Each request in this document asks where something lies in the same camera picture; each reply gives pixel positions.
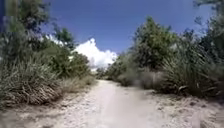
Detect pale sandy dirt path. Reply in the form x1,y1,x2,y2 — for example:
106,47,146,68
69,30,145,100
0,79,224,128

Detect dense green bushes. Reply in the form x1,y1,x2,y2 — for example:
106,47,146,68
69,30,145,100
105,0,224,101

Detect tall grass and bushes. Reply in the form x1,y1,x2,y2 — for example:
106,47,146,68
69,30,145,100
0,0,98,109

